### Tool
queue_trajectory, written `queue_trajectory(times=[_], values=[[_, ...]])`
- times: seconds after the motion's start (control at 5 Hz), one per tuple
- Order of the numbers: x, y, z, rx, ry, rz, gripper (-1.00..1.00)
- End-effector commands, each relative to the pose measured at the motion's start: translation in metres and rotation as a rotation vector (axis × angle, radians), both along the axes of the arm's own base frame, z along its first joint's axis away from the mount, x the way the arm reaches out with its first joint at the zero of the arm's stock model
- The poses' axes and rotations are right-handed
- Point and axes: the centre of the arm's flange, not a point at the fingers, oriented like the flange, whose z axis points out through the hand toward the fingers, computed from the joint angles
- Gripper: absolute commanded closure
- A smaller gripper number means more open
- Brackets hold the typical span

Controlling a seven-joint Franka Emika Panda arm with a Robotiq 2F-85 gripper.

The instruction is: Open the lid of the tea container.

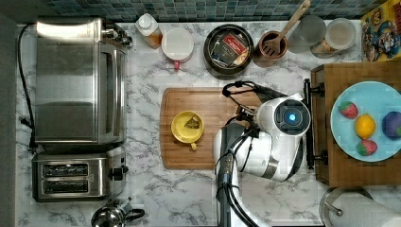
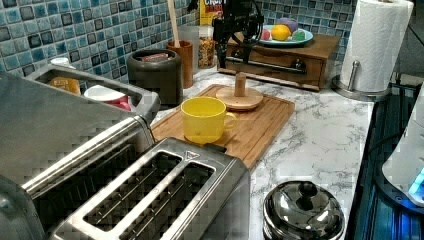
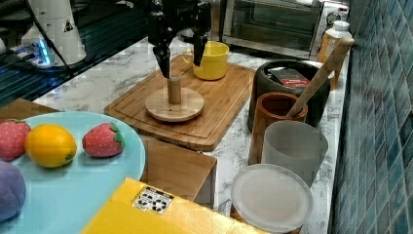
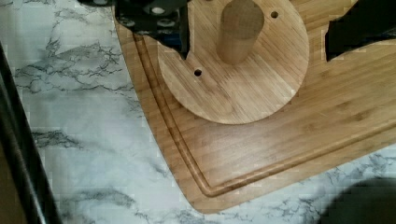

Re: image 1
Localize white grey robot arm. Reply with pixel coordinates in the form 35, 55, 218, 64
213, 81, 311, 227

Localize tea bag in mug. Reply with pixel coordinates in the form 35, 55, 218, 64
184, 116, 200, 129

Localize black round tea container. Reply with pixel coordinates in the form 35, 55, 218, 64
203, 24, 254, 80

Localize clear jar white lid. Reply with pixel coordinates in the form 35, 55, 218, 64
310, 18, 357, 59

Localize wooden cutting board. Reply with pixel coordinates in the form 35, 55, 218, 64
159, 87, 263, 171

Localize yellow mug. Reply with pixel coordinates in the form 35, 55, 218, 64
171, 111, 204, 150

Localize brown utensil crock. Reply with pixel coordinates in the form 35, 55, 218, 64
253, 31, 288, 68

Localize wooden spatula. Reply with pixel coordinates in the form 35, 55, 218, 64
262, 0, 311, 56

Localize clear bottle white cap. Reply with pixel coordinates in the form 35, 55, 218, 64
135, 13, 163, 49

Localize stainless steel toaster oven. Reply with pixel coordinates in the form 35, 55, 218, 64
34, 17, 131, 145

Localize stainless steel kettle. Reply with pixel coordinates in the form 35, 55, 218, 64
91, 197, 146, 227

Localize silver two-slot toaster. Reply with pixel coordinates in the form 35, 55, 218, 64
31, 148, 129, 202

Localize frosted clear glass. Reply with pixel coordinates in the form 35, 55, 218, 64
288, 15, 326, 53

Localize red strawberry upper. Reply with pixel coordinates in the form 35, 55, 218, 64
339, 101, 358, 119

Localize red strawberry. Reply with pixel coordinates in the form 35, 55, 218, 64
357, 139, 377, 156
339, 101, 358, 119

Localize yellow lemon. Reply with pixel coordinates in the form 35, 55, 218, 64
355, 113, 375, 140

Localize red strawberry lower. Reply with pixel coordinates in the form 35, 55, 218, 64
357, 139, 377, 156

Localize light blue plate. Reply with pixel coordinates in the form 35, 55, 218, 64
330, 81, 401, 163

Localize purple plum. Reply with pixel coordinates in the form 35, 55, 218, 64
382, 112, 401, 139

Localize colourful cereal box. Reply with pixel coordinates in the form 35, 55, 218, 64
361, 0, 401, 61

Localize wooden tray black handles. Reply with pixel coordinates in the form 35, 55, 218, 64
304, 61, 400, 187

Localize black power cord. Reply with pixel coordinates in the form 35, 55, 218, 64
17, 24, 39, 154

